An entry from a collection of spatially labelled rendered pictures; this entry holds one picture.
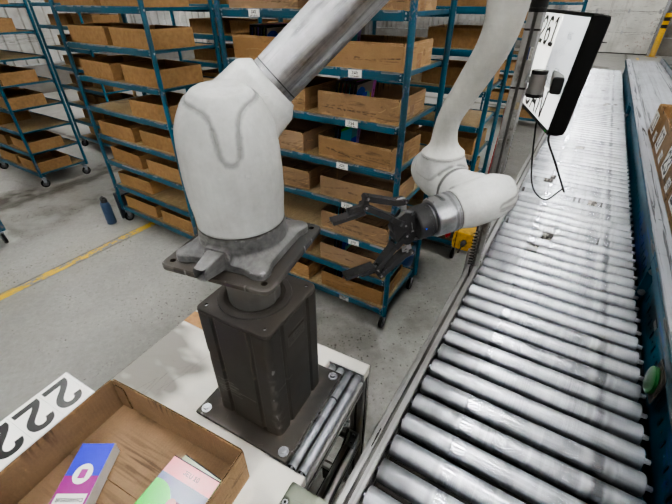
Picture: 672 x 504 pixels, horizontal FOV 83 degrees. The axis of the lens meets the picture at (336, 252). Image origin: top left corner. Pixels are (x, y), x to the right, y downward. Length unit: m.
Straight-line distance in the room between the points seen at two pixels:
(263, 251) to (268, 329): 0.15
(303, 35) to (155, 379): 0.89
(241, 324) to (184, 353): 0.46
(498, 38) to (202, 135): 0.52
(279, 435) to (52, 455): 0.47
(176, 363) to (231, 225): 0.62
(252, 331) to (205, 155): 0.32
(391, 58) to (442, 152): 0.76
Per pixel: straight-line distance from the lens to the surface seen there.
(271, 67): 0.78
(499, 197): 0.88
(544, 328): 1.34
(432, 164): 0.95
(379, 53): 1.66
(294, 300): 0.77
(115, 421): 1.10
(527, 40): 1.27
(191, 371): 1.13
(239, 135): 0.58
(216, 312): 0.77
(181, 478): 0.93
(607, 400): 1.22
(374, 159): 1.75
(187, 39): 2.70
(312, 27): 0.79
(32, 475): 1.07
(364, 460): 0.94
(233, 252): 0.65
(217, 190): 0.59
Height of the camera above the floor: 1.58
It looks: 34 degrees down
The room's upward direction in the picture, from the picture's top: straight up
